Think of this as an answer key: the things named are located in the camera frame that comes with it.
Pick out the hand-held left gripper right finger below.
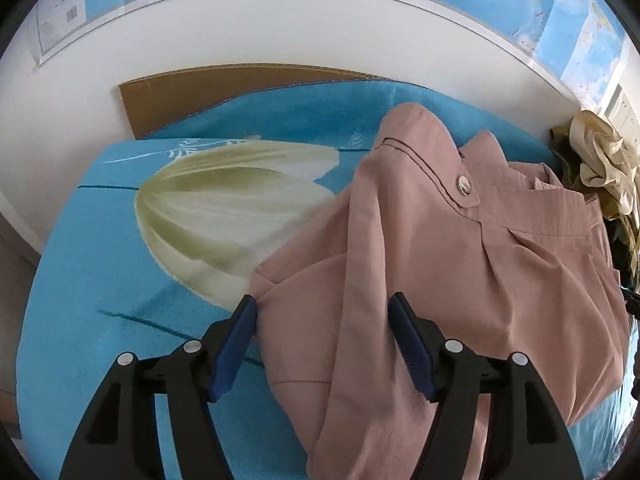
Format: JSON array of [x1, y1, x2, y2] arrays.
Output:
[[389, 291, 585, 480]]

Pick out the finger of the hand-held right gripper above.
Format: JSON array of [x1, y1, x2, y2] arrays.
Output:
[[620, 285, 640, 318]]

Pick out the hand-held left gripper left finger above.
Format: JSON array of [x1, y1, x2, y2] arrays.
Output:
[[59, 294, 258, 480]]

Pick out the pink pants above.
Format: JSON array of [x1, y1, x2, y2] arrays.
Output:
[[248, 102, 632, 480]]

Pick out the cream garment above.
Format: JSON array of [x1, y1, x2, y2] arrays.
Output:
[[570, 110, 640, 217]]

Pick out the blue flower print blanket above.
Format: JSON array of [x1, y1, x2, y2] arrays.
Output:
[[15, 80, 632, 480]]

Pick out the mustard brown garment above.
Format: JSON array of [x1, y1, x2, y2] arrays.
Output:
[[550, 125, 640, 241]]

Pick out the brown cardboard sheet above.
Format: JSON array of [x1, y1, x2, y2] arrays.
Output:
[[119, 63, 387, 139]]

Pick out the colourful wall map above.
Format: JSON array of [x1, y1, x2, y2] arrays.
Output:
[[32, 0, 632, 113]]

